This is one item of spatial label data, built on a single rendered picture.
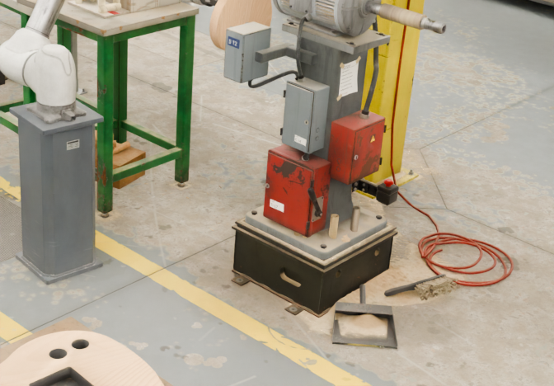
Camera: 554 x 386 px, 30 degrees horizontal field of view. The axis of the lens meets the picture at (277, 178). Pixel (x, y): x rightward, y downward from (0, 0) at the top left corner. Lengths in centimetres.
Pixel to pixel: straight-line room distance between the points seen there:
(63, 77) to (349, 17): 114
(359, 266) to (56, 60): 150
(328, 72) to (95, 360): 211
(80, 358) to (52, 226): 214
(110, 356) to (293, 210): 208
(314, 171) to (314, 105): 26
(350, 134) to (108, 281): 122
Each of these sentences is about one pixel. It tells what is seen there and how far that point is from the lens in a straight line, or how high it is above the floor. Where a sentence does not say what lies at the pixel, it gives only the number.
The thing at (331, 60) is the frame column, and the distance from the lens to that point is 403.
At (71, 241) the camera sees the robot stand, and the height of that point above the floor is 17.
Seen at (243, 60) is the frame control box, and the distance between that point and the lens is 400.
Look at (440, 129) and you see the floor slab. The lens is 625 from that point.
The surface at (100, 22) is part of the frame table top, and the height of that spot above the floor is 93.
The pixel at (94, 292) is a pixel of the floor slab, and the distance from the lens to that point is 438.
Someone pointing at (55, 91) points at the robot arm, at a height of 82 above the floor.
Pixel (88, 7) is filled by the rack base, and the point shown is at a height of 94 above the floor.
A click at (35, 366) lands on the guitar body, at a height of 103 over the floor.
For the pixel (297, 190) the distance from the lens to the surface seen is 415.
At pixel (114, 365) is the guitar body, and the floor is 103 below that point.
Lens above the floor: 234
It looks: 26 degrees down
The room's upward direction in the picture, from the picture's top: 5 degrees clockwise
